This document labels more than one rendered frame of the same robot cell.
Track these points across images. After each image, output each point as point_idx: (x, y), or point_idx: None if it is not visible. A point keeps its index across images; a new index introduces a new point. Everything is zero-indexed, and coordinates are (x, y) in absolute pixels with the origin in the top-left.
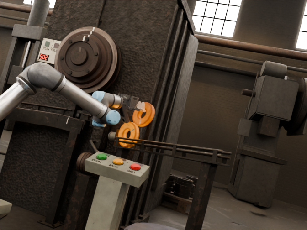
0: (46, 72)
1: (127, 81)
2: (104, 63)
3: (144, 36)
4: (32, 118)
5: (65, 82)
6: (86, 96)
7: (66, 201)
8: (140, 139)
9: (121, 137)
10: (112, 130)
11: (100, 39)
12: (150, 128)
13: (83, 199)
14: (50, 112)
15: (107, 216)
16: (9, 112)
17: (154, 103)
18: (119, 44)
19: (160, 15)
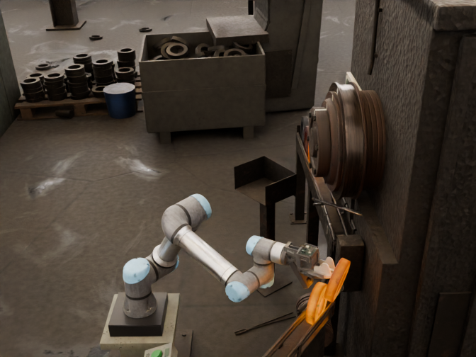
0: (163, 227)
1: (388, 188)
2: (333, 161)
3: (401, 105)
4: (317, 206)
5: (180, 239)
6: (202, 258)
7: (346, 333)
8: (392, 302)
9: None
10: (365, 268)
11: (336, 114)
12: (420, 287)
13: (302, 355)
14: (324, 206)
15: None
16: (176, 248)
17: (425, 244)
18: (386, 110)
19: (416, 62)
